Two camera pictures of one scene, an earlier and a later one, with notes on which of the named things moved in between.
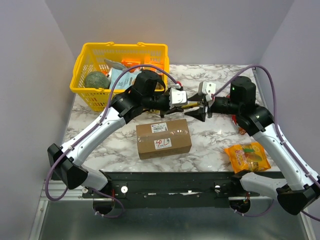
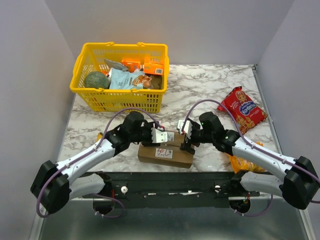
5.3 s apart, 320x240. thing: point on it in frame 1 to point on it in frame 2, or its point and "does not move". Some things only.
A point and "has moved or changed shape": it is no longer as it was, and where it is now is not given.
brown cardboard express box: [157, 139] has moved or changed shape
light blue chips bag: [125, 80] does not move
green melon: [97, 80] does not move
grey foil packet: [115, 65] does not move
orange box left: [129, 63] does not move
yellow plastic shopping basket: [91, 58] does not move
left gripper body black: [165, 108] to [144, 135]
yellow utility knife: [192, 105] has moved or changed shape
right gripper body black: [206, 110] to [189, 141]
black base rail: [171, 189] does not move
